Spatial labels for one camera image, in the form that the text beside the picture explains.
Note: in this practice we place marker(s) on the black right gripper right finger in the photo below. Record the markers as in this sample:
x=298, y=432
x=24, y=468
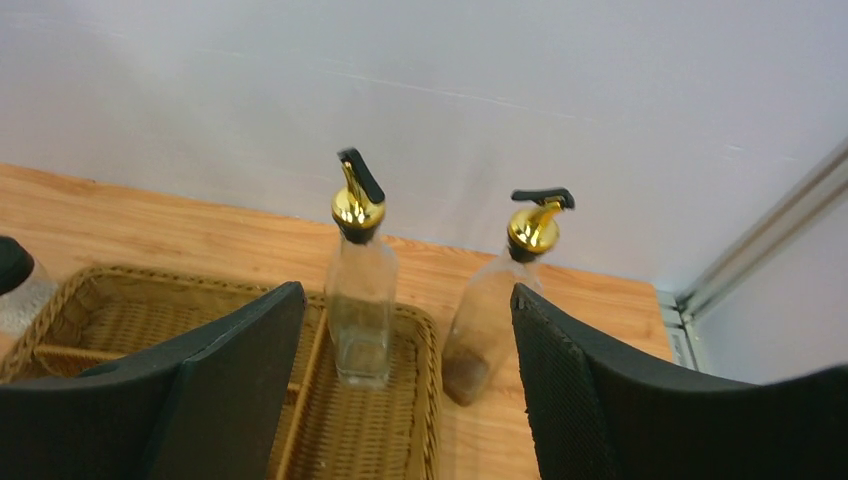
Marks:
x=599, y=408

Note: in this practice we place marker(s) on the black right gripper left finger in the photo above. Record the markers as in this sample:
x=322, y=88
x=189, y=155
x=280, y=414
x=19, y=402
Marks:
x=202, y=405

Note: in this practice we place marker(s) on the oil bottle with brown residue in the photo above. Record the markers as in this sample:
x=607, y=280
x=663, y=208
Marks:
x=481, y=337

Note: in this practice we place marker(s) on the clear oil bottle gold spout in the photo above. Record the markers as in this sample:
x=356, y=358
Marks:
x=360, y=288

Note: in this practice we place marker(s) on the wicker divided tray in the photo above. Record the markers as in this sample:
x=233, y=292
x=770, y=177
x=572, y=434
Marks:
x=326, y=429

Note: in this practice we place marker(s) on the black-lid spice jar rear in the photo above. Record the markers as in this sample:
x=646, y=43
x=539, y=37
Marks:
x=26, y=287

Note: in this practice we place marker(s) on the aluminium frame post right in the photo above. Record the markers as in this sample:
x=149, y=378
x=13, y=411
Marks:
x=821, y=190

